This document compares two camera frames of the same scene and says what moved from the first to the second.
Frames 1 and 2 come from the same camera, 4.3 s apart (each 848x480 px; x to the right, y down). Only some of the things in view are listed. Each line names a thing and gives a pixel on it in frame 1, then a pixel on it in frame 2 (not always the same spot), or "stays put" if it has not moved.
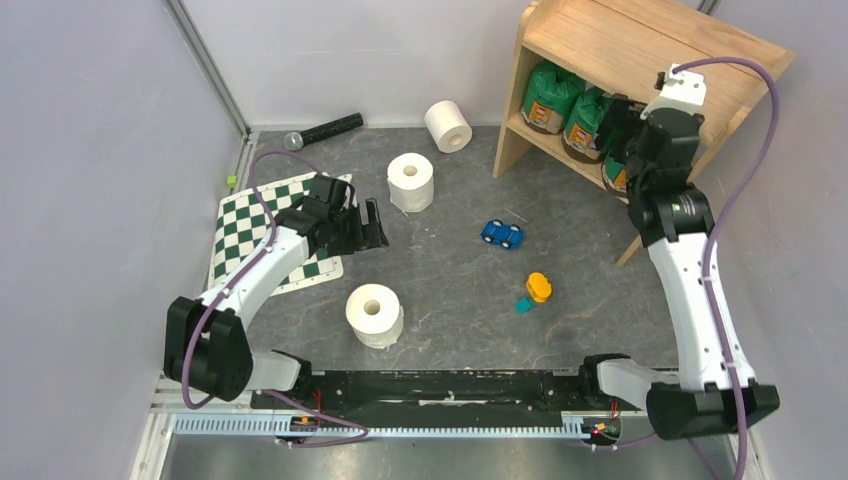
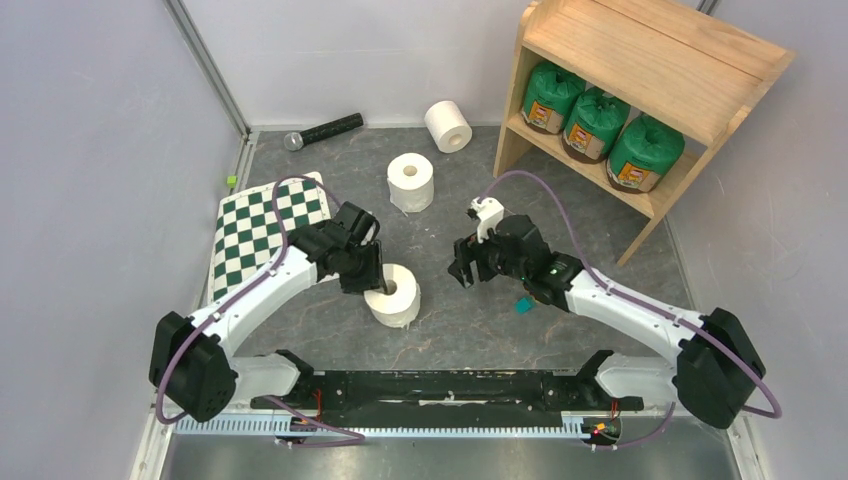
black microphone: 295,140 stays put
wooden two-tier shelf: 621,48 stays put
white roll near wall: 448,126 stays put
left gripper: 375,235 to 373,278
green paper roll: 551,91 stays put
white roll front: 375,314 to 398,305
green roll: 583,120 stays put
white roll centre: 410,179 stays put
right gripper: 622,124 to 470,258
